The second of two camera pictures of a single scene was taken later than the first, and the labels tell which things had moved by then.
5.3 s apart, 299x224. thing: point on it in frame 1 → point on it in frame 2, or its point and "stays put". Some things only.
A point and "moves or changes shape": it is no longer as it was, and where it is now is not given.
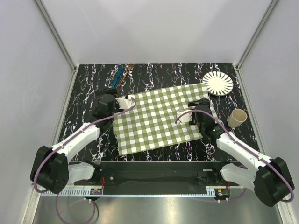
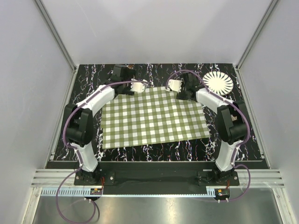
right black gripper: [204, 100] → [181, 95]
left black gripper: [111, 91] → [130, 74]
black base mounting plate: [157, 174] stays put
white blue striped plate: [218, 83] stays put
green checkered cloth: [153, 122] moves or changes shape
